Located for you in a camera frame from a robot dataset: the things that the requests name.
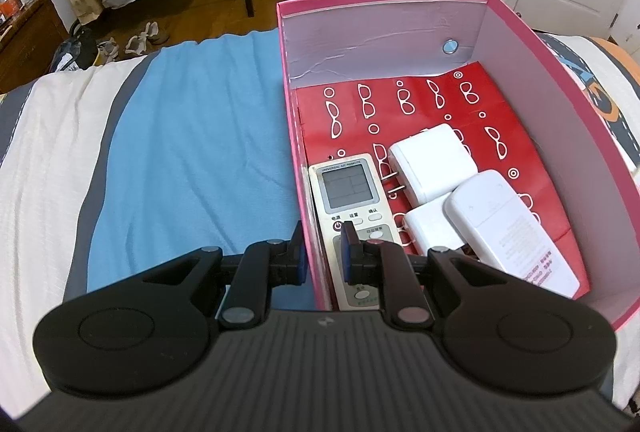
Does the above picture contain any cream air conditioner remote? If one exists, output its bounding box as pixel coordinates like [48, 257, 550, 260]
[307, 153, 403, 312]

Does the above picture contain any large white charger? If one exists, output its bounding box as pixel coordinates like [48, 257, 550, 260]
[387, 123, 479, 207]

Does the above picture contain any white shoe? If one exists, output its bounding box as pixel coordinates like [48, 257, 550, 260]
[124, 23, 169, 56]
[96, 37, 120, 64]

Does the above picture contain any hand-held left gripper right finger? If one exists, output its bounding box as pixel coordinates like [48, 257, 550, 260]
[339, 222, 506, 333]

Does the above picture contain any pink cardboard box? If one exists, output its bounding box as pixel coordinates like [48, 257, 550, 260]
[276, 0, 640, 332]

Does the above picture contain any wooden nightstand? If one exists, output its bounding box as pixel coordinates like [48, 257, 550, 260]
[0, 0, 69, 93]

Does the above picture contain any black bag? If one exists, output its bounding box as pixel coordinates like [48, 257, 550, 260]
[51, 28, 99, 74]

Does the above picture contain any white cube charger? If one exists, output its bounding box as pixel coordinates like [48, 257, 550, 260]
[402, 193, 473, 258]

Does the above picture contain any white remote control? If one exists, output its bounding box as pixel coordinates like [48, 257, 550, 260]
[443, 170, 582, 299]

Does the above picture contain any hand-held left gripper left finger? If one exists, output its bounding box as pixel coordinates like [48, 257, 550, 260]
[140, 219, 307, 330]

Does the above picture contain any striped bed sheet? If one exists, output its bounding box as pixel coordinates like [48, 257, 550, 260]
[0, 29, 640, 413]

